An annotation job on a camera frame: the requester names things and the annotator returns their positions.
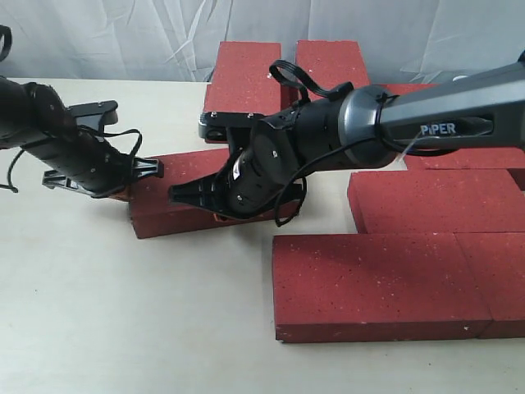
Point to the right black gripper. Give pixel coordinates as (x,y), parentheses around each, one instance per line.
(272,167)

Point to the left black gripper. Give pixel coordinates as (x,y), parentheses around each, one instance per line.
(83,156)

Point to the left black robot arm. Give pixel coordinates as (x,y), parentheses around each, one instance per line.
(18,124)

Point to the right grey Piper arm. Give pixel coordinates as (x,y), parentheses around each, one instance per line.
(351,128)

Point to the front large red brick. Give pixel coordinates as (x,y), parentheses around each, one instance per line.
(378,287)

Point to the grey fabric backdrop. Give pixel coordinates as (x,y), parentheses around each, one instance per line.
(401,41)

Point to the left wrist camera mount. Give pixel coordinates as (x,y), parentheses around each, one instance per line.
(95,115)

